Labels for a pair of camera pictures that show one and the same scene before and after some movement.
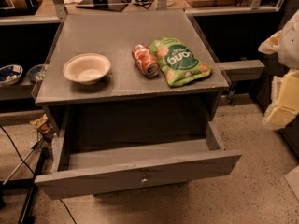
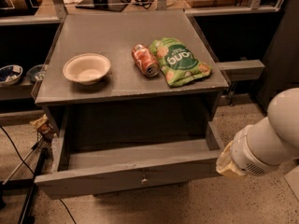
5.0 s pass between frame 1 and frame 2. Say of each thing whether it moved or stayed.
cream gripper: moved
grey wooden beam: stayed
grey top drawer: stayed
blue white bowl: stayed
